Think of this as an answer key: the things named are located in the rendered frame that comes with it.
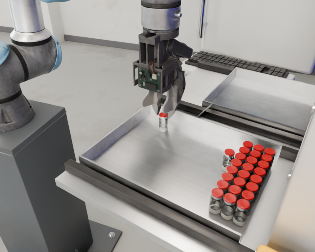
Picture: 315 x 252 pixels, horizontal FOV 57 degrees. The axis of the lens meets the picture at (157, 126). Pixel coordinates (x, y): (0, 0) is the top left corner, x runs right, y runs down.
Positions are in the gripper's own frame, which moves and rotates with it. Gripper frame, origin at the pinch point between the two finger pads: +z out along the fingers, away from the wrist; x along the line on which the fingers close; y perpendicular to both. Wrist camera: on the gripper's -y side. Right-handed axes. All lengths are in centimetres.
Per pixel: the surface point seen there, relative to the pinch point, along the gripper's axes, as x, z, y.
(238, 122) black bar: 15.1, 3.9, -10.2
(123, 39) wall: -198, 83, -230
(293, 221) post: 31.8, -12.3, 28.1
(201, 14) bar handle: -23, -4, -68
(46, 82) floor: -205, 95, -112
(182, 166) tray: 10.3, 5.3, 9.9
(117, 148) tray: -5.0, 5.4, 12.4
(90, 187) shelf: -2.2, 5.6, 24.3
